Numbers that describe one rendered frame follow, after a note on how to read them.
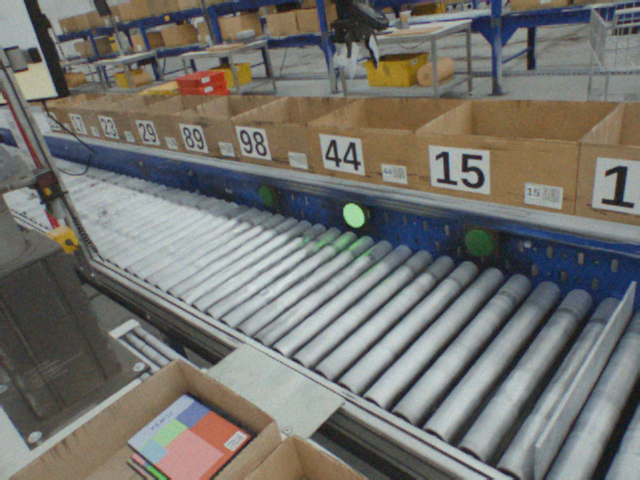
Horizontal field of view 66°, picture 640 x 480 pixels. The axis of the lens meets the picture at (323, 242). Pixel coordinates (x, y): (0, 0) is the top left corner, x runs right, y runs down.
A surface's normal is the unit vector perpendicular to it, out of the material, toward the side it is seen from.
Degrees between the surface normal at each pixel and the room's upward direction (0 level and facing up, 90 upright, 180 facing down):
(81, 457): 89
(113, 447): 88
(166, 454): 0
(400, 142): 90
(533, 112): 90
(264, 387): 0
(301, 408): 0
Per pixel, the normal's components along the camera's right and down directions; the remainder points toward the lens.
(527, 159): -0.66, 0.46
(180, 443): -0.18, -0.87
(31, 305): 0.72, 0.21
